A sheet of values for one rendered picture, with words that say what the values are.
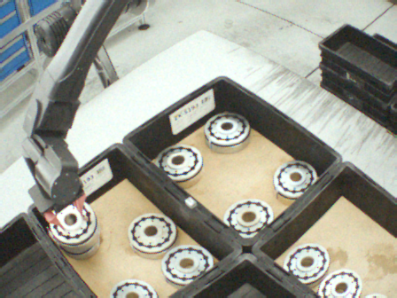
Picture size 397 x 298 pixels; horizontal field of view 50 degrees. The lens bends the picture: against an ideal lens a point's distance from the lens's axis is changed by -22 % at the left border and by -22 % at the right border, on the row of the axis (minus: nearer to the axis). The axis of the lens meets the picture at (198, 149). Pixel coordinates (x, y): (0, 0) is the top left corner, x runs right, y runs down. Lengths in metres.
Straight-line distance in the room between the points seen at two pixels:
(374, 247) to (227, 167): 0.44
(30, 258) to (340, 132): 0.94
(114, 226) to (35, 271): 0.25
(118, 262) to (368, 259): 0.55
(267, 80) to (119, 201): 0.67
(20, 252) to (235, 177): 0.56
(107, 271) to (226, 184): 0.34
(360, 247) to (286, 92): 0.69
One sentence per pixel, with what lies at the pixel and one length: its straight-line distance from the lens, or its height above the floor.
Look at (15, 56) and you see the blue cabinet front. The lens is 2.80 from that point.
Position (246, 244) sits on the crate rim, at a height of 0.93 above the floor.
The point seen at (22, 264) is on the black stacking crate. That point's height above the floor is 0.83.
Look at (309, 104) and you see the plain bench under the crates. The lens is 1.51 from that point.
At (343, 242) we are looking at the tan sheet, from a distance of 1.03.
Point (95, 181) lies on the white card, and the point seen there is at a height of 0.88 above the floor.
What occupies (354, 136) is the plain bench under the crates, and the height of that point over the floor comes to 0.70.
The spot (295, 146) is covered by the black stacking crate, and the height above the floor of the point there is 0.87.
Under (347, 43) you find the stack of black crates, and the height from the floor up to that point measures 0.49.
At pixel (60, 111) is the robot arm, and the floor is 1.26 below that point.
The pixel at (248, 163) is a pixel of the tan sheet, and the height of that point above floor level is 0.83.
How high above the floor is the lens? 1.69
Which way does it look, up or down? 45 degrees down
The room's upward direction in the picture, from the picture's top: 10 degrees counter-clockwise
